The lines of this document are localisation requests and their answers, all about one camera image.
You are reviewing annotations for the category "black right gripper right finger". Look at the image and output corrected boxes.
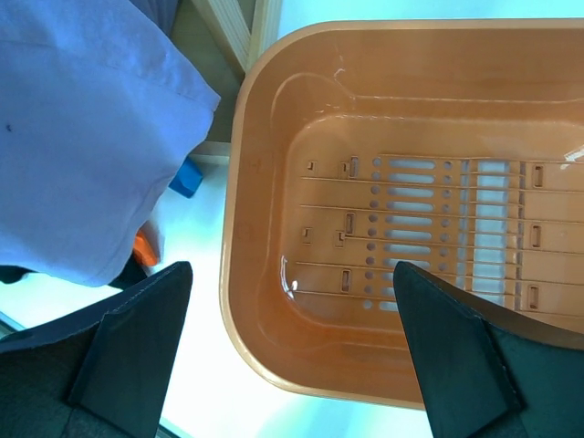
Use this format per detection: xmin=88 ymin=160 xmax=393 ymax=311
xmin=392 ymin=261 xmax=523 ymax=438

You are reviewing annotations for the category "blue t shirt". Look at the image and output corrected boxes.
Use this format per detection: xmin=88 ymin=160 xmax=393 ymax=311
xmin=169 ymin=158 xmax=203 ymax=198

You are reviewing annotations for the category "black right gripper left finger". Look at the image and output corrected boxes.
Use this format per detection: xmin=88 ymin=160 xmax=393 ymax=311
xmin=67 ymin=261 xmax=193 ymax=438

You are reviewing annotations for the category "orange t shirt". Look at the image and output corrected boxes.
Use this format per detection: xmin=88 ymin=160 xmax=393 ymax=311
xmin=132 ymin=231 xmax=159 ymax=267

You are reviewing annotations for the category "wooden clothes rack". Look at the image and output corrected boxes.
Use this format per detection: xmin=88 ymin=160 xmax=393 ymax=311
xmin=172 ymin=1 xmax=283 ymax=165

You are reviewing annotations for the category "orange plastic basket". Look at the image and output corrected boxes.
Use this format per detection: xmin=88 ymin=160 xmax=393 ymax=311
xmin=220 ymin=19 xmax=583 ymax=407

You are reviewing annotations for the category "lavender t shirt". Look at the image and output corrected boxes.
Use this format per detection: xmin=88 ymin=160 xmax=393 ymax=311
xmin=1 ymin=1 xmax=220 ymax=287

